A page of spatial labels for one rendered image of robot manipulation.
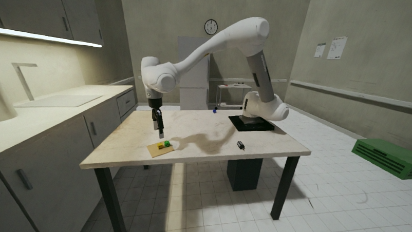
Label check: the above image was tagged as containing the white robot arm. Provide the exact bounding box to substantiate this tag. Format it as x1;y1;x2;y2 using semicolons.
141;17;289;124

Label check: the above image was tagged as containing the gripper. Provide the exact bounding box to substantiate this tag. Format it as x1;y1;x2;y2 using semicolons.
148;98;164;139

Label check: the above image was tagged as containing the tan flat mat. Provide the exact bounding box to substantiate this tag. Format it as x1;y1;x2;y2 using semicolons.
146;141;174;158

